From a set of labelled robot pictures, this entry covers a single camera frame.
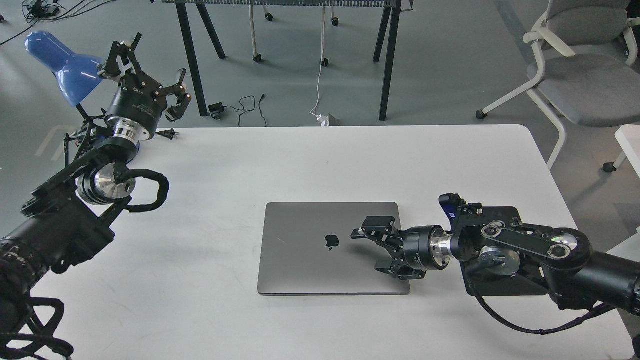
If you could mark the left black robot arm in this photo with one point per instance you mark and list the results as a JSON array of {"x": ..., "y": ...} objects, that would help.
[{"x": 69, "y": 216}]

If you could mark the black cable bundle floor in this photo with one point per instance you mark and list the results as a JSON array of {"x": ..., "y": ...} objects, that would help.
[{"x": 51, "y": 11}]

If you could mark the black mouse pad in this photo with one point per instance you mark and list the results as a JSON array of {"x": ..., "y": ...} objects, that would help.
[{"x": 505, "y": 287}]

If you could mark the blue desk lamp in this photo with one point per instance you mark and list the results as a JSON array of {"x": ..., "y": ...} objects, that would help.
[{"x": 76, "y": 74}]

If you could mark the black plug on table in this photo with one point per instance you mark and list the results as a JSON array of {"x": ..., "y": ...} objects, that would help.
[{"x": 170, "y": 134}]

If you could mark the grey laptop computer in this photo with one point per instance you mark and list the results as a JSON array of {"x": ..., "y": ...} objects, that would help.
[{"x": 307, "y": 250}]

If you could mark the grey office chair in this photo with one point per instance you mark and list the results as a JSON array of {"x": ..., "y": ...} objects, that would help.
[{"x": 593, "y": 90}]

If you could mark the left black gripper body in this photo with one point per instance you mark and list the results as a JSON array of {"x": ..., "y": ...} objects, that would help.
[{"x": 135, "y": 111}]

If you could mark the black-legged background table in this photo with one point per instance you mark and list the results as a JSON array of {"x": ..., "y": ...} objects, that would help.
[{"x": 294, "y": 65}]

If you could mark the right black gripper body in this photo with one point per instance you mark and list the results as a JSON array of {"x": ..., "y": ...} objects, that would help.
[{"x": 426, "y": 248}]

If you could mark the white side table edge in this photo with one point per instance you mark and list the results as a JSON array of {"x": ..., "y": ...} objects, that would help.
[{"x": 628, "y": 137}]

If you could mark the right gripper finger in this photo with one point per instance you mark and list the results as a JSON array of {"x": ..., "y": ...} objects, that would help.
[
  {"x": 399, "y": 270},
  {"x": 381, "y": 230}
]

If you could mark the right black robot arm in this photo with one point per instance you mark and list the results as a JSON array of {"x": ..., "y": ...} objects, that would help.
[{"x": 576, "y": 276}]

